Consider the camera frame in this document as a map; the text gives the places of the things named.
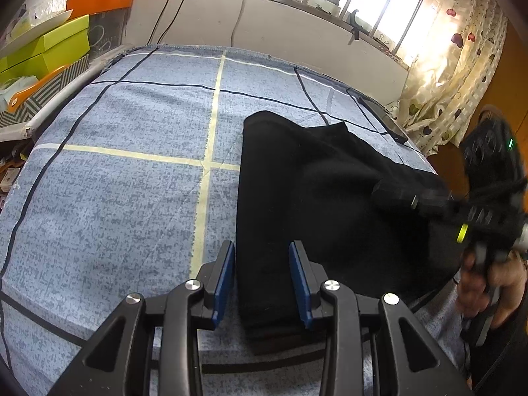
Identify green cardboard box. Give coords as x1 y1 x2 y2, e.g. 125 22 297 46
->
0 14 90 84

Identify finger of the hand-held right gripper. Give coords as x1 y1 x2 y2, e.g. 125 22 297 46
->
371 179 458 220

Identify person's right forearm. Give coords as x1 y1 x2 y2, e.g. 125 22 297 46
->
470 297 528 396

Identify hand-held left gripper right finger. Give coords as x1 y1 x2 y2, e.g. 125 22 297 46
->
288 240 475 396

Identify white cable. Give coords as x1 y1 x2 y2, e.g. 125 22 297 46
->
232 0 249 47

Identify black white striped box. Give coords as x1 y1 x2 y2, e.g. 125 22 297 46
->
0 53 91 129

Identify white paper box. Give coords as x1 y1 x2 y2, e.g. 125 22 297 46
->
8 0 69 43

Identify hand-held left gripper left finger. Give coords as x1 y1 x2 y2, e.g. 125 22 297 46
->
47 240 236 396

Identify blue checked bed sheet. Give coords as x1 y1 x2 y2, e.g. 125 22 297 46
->
0 43 471 396

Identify black pants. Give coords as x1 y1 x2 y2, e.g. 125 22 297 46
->
236 111 465 355

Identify heart print curtain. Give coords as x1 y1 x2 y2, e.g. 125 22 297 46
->
398 0 510 155

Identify white shelf board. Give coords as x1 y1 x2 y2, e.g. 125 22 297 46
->
0 64 105 142

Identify black cable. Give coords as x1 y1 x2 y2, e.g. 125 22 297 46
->
157 0 204 45
148 0 182 45

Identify person's right hand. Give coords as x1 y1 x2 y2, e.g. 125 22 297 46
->
456 249 528 328

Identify orange handled tool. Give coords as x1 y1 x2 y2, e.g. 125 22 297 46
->
8 65 69 110

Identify black clip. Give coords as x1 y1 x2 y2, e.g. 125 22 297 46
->
348 8 364 44

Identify wet wipes pack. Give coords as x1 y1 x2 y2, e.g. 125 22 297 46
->
0 76 39 113

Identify black power bank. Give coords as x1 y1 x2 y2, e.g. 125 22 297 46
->
357 95 409 144

